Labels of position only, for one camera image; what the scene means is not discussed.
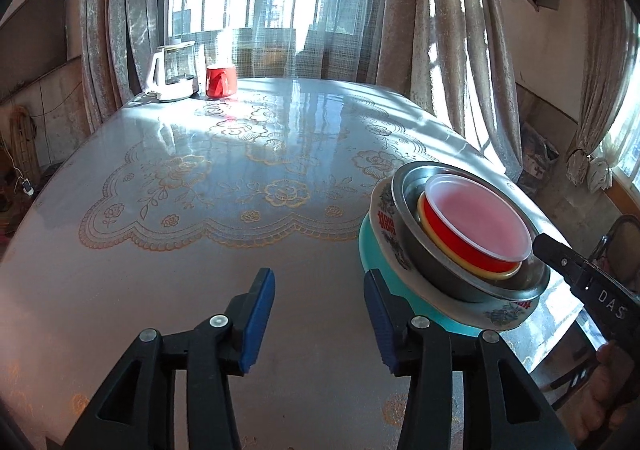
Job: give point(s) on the person's right hand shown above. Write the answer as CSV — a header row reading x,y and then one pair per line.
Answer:
x,y
612,385

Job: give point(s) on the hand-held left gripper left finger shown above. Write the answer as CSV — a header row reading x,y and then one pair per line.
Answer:
x,y
257,320

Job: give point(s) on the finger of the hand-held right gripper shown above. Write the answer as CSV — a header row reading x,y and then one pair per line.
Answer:
x,y
555,250

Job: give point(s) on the yellow plastic bowl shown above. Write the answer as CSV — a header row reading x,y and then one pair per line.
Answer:
x,y
492,274

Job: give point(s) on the beige tied curtain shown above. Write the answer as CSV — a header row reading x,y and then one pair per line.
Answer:
x,y
600,79

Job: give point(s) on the sheer white curtain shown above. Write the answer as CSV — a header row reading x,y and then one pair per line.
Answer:
x,y
280,44

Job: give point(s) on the red plastic bowl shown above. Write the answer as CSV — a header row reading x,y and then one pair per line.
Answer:
x,y
475,215

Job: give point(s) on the teal plastic plate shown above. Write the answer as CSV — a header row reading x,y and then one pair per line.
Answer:
x,y
372,250

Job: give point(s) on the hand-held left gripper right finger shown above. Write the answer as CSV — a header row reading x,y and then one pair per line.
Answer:
x,y
380,325

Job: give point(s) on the red mug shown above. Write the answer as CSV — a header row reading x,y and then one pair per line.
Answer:
x,y
220,82

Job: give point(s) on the beige patterned curtain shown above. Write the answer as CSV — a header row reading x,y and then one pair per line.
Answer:
x,y
450,29
110,29

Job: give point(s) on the stainless steel bowl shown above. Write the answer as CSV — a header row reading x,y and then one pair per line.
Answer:
x,y
450,280

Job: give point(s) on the dark wall board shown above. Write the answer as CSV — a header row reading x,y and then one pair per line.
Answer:
x,y
35,39

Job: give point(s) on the large white floral plate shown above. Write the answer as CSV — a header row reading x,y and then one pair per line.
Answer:
x,y
395,250

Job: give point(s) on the dark chair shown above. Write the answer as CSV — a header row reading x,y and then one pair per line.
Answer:
x,y
612,232

